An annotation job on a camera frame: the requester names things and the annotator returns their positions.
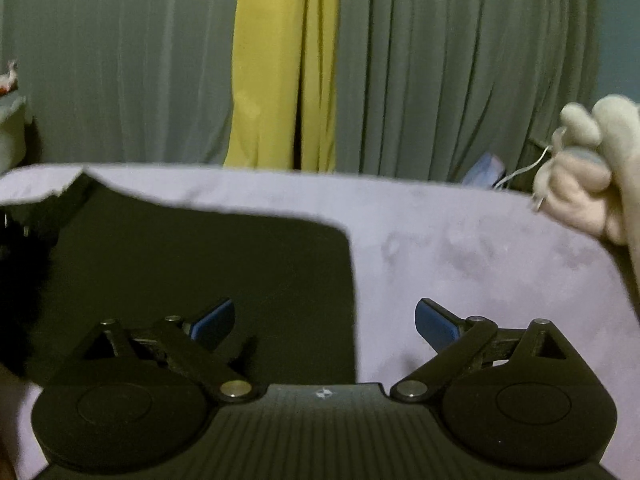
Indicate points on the small figurine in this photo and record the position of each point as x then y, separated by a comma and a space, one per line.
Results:
7, 77

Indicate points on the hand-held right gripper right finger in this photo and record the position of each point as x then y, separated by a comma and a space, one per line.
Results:
437, 322

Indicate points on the cream plush toy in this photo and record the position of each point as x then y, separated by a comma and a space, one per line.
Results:
585, 185

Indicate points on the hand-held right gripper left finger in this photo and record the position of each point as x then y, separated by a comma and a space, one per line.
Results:
214, 322

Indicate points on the black pants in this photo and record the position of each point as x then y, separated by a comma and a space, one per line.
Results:
200, 260

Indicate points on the pale blue packet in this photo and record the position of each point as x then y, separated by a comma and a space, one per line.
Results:
482, 170

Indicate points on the pale green cushion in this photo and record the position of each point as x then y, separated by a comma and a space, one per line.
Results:
10, 130

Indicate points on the grey-green curtain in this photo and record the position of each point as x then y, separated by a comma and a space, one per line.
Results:
125, 60
450, 60

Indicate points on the yellow curtain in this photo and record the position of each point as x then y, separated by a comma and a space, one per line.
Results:
275, 60

